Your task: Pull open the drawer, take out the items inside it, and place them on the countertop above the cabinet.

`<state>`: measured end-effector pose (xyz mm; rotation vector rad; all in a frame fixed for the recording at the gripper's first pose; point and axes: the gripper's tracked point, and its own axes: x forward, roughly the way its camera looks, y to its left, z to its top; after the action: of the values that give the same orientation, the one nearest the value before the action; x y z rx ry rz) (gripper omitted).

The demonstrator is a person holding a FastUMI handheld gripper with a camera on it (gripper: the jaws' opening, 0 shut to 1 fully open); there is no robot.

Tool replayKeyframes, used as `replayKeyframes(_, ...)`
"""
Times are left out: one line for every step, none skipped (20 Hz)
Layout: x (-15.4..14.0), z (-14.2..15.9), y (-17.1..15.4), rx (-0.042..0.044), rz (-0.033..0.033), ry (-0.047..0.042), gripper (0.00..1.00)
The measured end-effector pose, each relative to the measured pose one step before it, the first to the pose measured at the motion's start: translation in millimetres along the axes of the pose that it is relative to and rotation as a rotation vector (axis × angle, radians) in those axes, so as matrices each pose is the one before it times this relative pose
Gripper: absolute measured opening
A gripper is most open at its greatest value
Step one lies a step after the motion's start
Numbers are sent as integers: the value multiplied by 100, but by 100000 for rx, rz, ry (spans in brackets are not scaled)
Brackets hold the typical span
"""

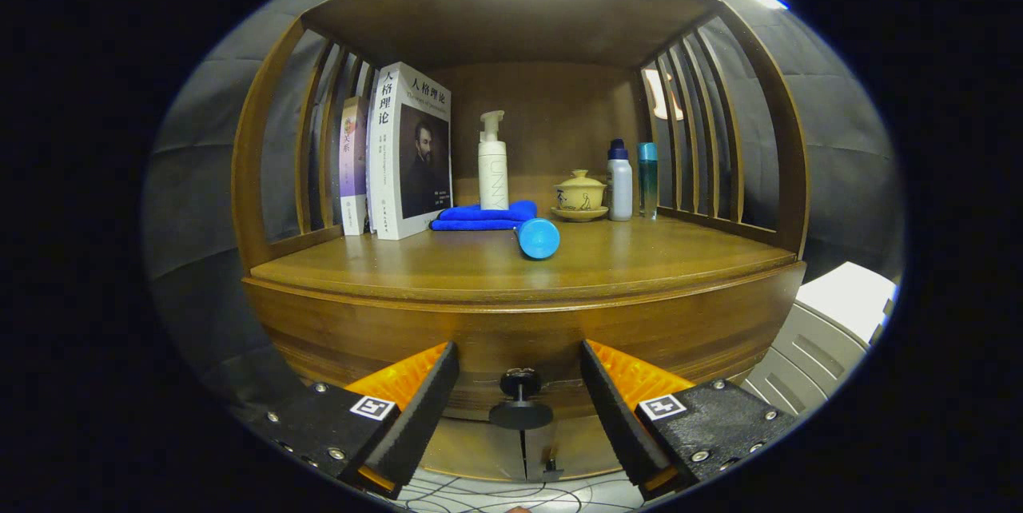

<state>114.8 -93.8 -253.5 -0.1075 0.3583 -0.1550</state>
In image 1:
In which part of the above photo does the white bottle with purple cap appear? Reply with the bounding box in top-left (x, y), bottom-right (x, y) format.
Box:
top-left (606, 139), bottom-right (634, 222)

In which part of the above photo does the wooden countertop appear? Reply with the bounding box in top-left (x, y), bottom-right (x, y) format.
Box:
top-left (249, 213), bottom-right (798, 306)

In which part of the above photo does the grey metal filing cabinet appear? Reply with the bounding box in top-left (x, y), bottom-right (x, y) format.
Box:
top-left (739, 261), bottom-right (900, 418)

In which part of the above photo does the thin white book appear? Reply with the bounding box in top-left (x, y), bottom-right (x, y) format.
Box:
top-left (364, 85), bottom-right (376, 233)

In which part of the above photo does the wooden cabinet door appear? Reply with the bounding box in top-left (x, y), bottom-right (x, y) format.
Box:
top-left (420, 417), bottom-right (524, 483)
top-left (525, 417), bottom-right (632, 483)

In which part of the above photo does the wooden cabinet with slatted shelf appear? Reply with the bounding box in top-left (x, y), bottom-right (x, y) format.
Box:
top-left (232, 0), bottom-right (810, 486)

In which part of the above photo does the purple spine book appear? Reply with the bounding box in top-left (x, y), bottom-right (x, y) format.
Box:
top-left (340, 96), bottom-right (370, 237)

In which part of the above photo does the white pump bottle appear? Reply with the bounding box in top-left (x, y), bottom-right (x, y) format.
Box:
top-left (478, 111), bottom-right (510, 211)

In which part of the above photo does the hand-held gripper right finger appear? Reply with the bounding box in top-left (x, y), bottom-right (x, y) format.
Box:
top-left (579, 340), bottom-right (800, 502)

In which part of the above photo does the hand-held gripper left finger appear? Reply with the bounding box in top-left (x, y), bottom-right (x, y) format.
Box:
top-left (240, 341), bottom-right (462, 498)

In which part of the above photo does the white book with portrait cover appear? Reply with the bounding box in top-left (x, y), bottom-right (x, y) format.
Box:
top-left (368, 62), bottom-right (454, 241)

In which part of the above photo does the teal glass bottle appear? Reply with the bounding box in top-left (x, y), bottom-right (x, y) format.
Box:
top-left (637, 142), bottom-right (659, 220)

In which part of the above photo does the blue folded cloth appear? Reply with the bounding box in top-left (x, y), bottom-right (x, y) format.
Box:
top-left (430, 200), bottom-right (538, 232)

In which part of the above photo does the blue and white tube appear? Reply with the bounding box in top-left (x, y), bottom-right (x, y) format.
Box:
top-left (514, 217), bottom-right (561, 260)

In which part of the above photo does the yellow lidded teacup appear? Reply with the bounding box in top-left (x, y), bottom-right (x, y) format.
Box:
top-left (555, 169), bottom-right (607, 212)

